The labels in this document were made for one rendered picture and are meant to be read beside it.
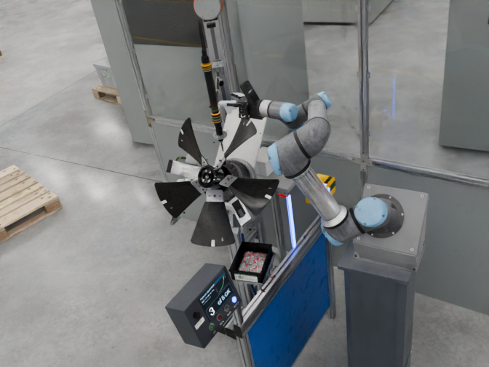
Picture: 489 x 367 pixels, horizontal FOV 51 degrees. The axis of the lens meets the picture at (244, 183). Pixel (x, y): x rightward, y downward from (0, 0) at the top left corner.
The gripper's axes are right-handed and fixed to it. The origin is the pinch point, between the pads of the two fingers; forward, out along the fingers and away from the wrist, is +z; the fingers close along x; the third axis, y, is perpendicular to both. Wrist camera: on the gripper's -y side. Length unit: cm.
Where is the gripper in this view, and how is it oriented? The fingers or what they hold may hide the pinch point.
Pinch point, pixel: (225, 97)
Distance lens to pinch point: 232.9
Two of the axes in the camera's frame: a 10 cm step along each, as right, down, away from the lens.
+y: 1.4, 8.3, 5.5
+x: 5.6, -5.2, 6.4
